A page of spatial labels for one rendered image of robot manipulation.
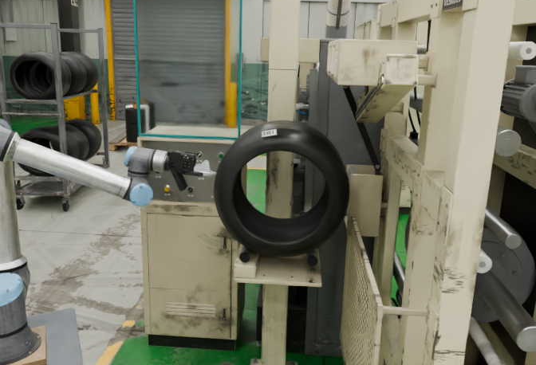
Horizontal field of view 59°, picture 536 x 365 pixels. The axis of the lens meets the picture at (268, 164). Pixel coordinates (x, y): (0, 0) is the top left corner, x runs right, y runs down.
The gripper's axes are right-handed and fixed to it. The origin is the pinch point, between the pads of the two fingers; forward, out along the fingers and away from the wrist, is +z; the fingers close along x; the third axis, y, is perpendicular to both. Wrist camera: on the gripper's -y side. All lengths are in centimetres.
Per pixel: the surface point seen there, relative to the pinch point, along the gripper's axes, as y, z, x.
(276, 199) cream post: -14.8, 28.3, 26.2
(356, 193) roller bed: -3, 64, 19
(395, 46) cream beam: 62, 57, -36
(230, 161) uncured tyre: 9.6, 7.7, -10.3
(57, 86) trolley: -15, -203, 268
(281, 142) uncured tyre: 20.8, 26.5, -11.3
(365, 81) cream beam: 50, 50, -36
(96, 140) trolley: -88, -200, 363
